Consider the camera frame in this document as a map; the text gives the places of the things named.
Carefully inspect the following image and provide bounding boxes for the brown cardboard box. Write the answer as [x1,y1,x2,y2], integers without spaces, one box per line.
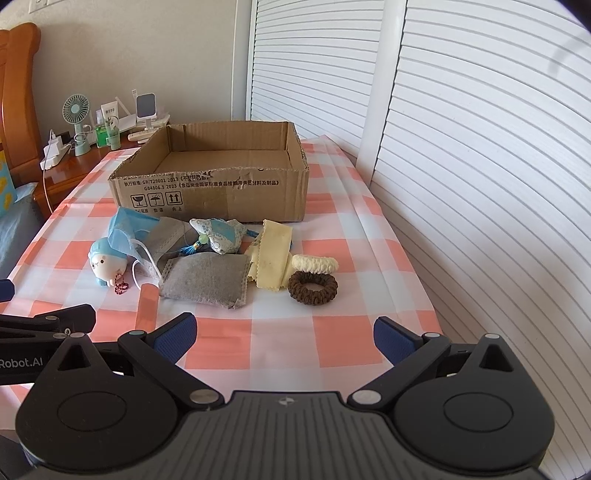
[108,121,310,223]

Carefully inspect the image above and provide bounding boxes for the cream hair scrunchie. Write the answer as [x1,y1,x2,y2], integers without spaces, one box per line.
[291,254,339,274]

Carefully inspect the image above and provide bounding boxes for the floral patchwork sachet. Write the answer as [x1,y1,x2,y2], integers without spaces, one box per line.
[179,218,259,256]

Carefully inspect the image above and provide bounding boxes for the wooden nightstand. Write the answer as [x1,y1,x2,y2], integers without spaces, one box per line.
[32,138,139,218]

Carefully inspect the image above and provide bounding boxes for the grey sachet bag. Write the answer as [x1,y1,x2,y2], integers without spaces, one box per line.
[144,217,198,270]

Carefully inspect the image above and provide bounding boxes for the white tube bottle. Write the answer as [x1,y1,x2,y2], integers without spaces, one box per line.
[100,101,119,121]

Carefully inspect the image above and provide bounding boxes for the green bottle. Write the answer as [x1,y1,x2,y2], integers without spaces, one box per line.
[95,122,109,148]

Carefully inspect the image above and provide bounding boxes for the white remote control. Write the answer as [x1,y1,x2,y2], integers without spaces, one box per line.
[127,129,156,143]

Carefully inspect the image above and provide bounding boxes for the blue surgical face mask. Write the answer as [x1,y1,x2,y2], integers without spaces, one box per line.
[107,207,162,288]

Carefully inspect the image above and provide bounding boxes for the wooden bed headboard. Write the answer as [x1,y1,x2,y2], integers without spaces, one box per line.
[1,22,42,186]

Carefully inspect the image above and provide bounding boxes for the white charging cable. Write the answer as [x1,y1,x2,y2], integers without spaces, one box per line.
[41,168,54,218]

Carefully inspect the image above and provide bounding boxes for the blue plush doll keychain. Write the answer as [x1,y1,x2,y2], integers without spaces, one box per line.
[88,237,129,295]

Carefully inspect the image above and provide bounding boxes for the white wall socket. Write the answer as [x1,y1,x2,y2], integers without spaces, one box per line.
[28,0,61,14]

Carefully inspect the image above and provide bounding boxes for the grey stuffed sachet pillow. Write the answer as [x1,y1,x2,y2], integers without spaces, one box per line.
[159,252,250,309]

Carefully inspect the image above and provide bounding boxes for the brown hair scrunchie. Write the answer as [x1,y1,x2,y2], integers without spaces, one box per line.
[287,271,339,306]

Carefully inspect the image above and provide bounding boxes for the light green cup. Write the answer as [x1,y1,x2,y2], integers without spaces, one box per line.
[105,116,121,151]

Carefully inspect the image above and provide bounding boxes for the white louvered closet doors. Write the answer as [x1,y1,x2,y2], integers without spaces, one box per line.
[232,1,590,479]

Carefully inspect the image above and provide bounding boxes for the yellow cleaning cloth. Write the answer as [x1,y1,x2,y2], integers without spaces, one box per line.
[245,220,293,292]

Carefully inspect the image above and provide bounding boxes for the green desk fan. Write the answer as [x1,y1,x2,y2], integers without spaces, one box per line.
[62,93,90,156]

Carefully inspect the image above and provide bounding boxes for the white phone stand mirror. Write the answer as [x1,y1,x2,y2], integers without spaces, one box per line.
[135,93,157,130]

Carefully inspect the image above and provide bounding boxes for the pink checkered tablecloth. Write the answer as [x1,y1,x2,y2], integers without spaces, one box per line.
[0,133,445,430]

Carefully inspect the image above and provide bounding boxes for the yellow duck pillow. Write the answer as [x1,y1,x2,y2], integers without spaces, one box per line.
[0,150,17,217]

